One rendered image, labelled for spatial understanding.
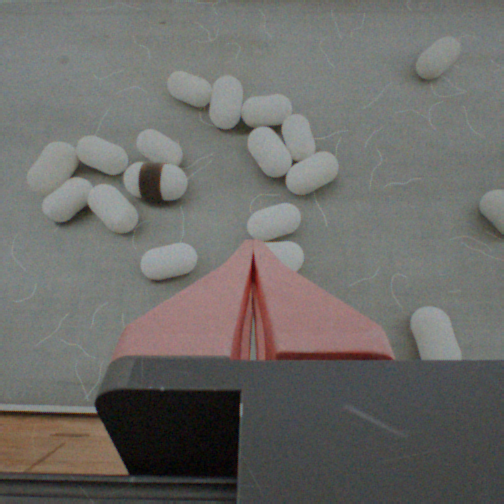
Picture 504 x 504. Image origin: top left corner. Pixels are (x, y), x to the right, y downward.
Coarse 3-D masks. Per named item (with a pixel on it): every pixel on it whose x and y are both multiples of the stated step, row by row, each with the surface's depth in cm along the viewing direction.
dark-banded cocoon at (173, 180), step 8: (128, 168) 20; (136, 168) 20; (168, 168) 20; (176, 168) 20; (128, 176) 20; (136, 176) 20; (168, 176) 20; (176, 176) 20; (184, 176) 20; (128, 184) 20; (136, 184) 20; (168, 184) 20; (176, 184) 20; (184, 184) 20; (136, 192) 20; (168, 192) 20; (176, 192) 20; (184, 192) 21
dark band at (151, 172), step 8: (144, 168) 20; (152, 168) 20; (160, 168) 20; (144, 176) 20; (152, 176) 20; (160, 176) 20; (144, 184) 20; (152, 184) 20; (160, 184) 20; (144, 192) 20; (152, 192) 20; (160, 192) 20
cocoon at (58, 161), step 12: (60, 144) 21; (48, 156) 20; (60, 156) 20; (72, 156) 21; (36, 168) 20; (48, 168) 20; (60, 168) 20; (72, 168) 21; (36, 180) 20; (48, 180) 20; (60, 180) 21; (36, 192) 20; (48, 192) 20
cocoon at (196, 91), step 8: (176, 72) 22; (184, 72) 22; (168, 80) 22; (176, 80) 22; (184, 80) 22; (192, 80) 22; (200, 80) 22; (168, 88) 22; (176, 88) 22; (184, 88) 22; (192, 88) 22; (200, 88) 22; (208, 88) 22; (176, 96) 23; (184, 96) 22; (192, 96) 22; (200, 96) 22; (208, 96) 22; (192, 104) 23; (200, 104) 22
